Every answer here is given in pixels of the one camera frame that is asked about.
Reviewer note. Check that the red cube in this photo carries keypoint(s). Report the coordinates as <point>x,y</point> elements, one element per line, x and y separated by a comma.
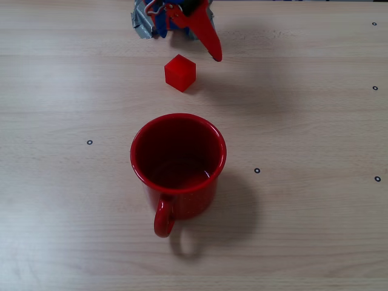
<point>180,74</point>

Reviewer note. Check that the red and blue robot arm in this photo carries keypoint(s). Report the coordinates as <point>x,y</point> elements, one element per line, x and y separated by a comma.
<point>160,27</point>

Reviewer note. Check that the red enamel mug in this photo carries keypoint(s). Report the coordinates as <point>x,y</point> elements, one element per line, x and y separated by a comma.
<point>182,200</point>

